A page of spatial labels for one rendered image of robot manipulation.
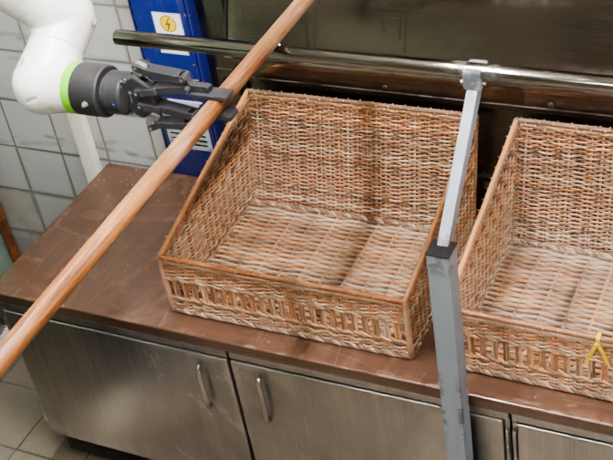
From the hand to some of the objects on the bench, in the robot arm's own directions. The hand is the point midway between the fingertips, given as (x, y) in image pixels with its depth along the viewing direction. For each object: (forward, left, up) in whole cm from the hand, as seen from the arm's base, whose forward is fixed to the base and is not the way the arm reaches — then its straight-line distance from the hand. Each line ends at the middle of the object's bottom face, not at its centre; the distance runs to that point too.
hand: (214, 103), depth 189 cm
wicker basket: (+60, +33, -61) cm, 92 cm away
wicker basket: (-2, +32, -61) cm, 69 cm away
